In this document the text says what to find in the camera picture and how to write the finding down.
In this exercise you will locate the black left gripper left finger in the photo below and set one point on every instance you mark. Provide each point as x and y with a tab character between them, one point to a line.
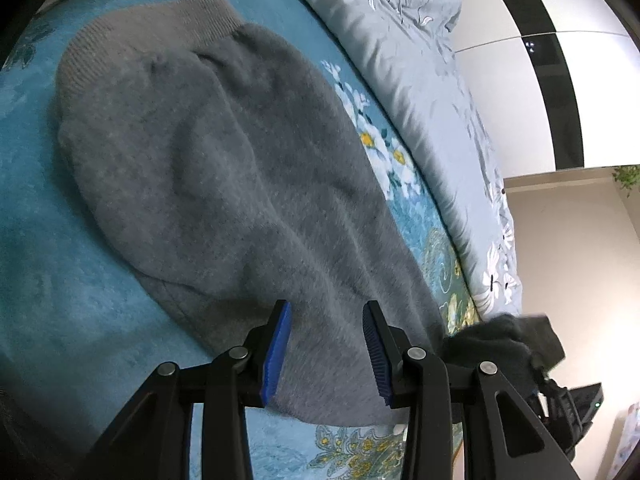
150	437

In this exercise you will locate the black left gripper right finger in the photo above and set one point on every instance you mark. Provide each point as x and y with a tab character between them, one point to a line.
503	437

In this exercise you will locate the grey knitted pants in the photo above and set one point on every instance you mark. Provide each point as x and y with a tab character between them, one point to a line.
221	165

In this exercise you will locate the teal floral bed blanket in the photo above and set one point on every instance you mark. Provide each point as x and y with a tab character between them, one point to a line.
78	332

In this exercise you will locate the green hanging plant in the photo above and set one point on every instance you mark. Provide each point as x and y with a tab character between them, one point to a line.
627	177

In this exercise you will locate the light blue floral duvet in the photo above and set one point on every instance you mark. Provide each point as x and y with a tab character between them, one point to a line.
403	50

